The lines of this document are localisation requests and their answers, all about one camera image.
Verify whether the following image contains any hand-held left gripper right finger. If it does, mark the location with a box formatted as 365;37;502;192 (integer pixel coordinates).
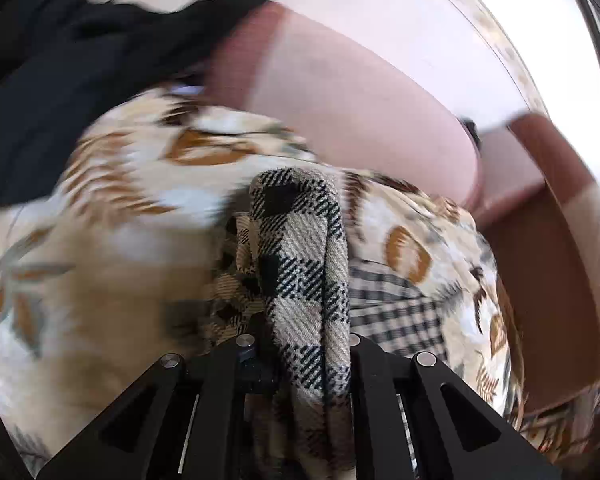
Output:
347;332;563;480

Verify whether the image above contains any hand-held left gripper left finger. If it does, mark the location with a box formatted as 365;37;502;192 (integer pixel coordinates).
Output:
35;332;281;480

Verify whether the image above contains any checkered jacket with brown trim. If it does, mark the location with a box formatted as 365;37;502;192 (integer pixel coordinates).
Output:
207;167;461;480

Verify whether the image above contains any leaf print blanket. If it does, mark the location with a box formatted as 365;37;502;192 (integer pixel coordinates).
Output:
0;85;528;480

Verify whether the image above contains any brown cardboard box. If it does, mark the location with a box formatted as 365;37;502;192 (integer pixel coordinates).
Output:
480;175;600;418

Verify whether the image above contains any small black object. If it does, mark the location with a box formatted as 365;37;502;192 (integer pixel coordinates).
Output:
461;119;483;153

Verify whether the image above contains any pink and brown sofa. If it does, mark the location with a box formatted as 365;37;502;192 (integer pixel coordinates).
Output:
200;2;600;321

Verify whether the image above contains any dark navy garment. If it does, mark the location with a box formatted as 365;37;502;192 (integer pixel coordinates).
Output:
0;0;278;208

